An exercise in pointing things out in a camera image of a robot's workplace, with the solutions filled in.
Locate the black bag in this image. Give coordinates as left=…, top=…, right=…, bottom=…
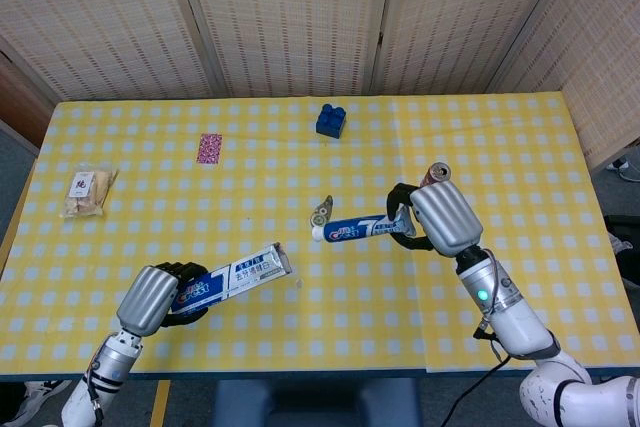
left=601, top=215, right=640, bottom=291

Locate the clear snack bag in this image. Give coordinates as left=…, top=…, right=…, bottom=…
left=59, top=162, right=120, bottom=220

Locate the pink patterned card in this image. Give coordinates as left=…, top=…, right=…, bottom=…
left=196, top=132, right=224, bottom=165

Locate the blue and white toothpaste box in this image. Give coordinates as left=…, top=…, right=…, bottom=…
left=169, top=241, right=294, bottom=314

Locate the blue building block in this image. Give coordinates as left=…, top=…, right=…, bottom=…
left=314, top=102, right=348, bottom=140

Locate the yellow checked tablecloth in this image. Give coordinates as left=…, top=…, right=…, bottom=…
left=0, top=94, right=634, bottom=376

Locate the brown wooden board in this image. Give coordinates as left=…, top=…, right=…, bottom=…
left=0, top=48, right=59, bottom=149

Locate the grey sneaker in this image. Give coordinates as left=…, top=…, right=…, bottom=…
left=605, top=145, right=640, bottom=184

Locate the black and silver right hand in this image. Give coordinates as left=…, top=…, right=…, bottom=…
left=386, top=180, right=485, bottom=257

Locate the black and silver left hand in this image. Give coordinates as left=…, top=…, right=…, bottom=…
left=115, top=260, right=212, bottom=340

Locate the correction tape dispenser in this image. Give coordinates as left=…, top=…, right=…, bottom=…
left=308, top=194, right=336, bottom=226

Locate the woven folding screen panel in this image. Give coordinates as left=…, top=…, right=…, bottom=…
left=0, top=0, right=222, bottom=104
left=491, top=0, right=640, bottom=171
left=371, top=0, right=569, bottom=97
left=171, top=0, right=397, bottom=99

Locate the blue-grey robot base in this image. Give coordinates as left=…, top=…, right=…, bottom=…
left=213, top=375, right=422, bottom=427

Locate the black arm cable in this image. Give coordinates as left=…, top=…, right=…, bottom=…
left=451, top=325, right=512, bottom=427

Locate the red drink can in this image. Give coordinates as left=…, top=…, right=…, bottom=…
left=423, top=162, right=453, bottom=189

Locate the white and blue toothpaste tube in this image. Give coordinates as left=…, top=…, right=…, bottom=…
left=311, top=209, right=419, bottom=244

